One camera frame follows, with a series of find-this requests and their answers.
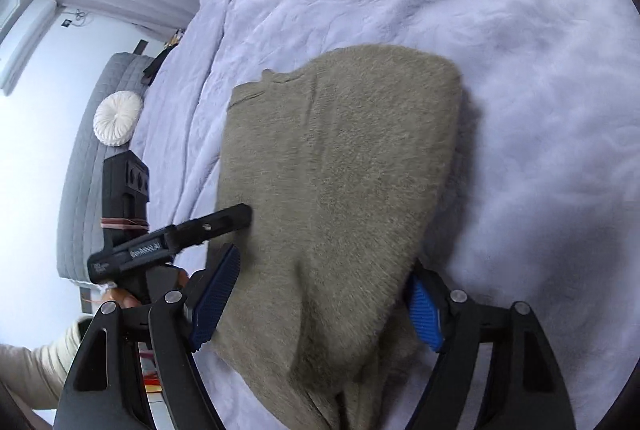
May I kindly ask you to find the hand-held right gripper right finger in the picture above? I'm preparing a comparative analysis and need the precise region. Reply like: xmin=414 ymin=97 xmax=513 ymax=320
xmin=402 ymin=260 xmax=576 ymax=430

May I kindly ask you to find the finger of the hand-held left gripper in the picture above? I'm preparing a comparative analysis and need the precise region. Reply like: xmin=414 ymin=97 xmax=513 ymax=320
xmin=166 ymin=203 xmax=252 ymax=255

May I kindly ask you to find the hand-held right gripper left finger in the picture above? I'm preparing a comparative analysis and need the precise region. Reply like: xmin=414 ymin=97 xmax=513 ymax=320
xmin=52 ymin=243 xmax=242 ymax=430

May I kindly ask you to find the olive knit sweater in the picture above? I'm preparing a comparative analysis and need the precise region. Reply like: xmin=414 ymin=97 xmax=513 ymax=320
xmin=207 ymin=44 xmax=463 ymax=430

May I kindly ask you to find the person's left forearm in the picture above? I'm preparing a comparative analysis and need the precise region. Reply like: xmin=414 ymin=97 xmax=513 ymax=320
xmin=0 ymin=317 xmax=96 ymax=411

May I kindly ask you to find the person's left hand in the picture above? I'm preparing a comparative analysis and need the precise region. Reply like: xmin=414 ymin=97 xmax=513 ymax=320
xmin=104 ymin=285 xmax=142 ymax=311

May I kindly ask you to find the grey padded headboard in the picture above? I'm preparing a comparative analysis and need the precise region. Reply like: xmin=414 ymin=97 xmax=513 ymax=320
xmin=56 ymin=52 xmax=156 ymax=281

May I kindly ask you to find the white round cushion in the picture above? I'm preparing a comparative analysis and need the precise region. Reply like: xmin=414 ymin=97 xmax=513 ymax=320
xmin=93 ymin=91 xmax=143 ymax=146

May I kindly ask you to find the lavender bed blanket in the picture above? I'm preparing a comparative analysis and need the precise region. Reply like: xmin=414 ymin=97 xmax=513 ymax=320
xmin=130 ymin=0 xmax=640 ymax=430

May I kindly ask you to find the black strap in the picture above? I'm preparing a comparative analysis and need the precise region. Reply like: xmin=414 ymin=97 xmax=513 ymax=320
xmin=142 ymin=41 xmax=173 ymax=86

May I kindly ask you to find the wall socket with cable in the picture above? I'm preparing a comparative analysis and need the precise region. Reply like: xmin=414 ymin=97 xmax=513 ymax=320
xmin=61 ymin=10 xmax=93 ymax=30

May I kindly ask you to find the white window frame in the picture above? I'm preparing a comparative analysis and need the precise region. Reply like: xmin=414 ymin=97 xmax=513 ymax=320
xmin=0 ymin=0 xmax=56 ymax=97

